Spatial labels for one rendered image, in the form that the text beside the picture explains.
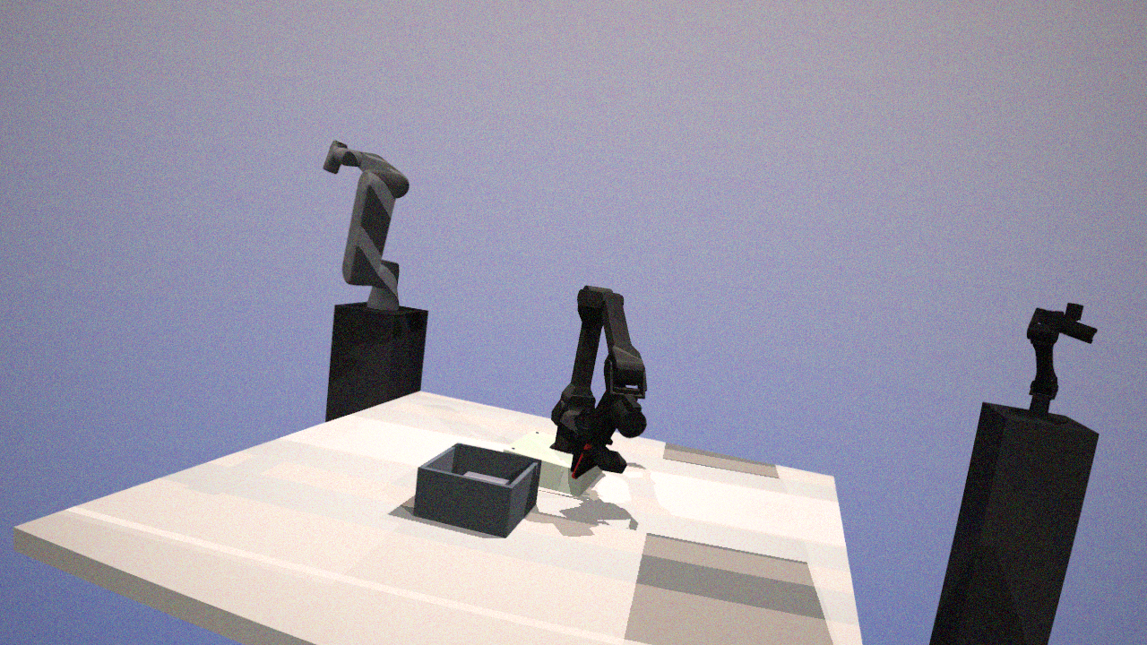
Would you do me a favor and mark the dark red peg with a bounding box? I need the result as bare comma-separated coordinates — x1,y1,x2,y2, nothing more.
572,444,591,479

